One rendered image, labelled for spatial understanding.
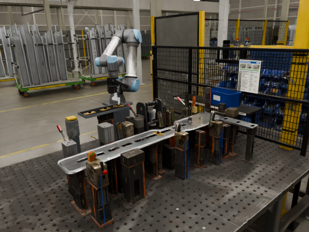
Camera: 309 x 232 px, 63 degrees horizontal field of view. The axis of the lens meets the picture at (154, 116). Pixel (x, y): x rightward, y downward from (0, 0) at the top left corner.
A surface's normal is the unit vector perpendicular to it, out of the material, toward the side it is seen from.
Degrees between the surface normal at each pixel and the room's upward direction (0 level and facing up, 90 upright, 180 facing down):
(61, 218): 0
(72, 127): 90
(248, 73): 90
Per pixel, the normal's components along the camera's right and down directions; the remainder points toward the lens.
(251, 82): -0.76, 0.22
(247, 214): -0.03, -0.95
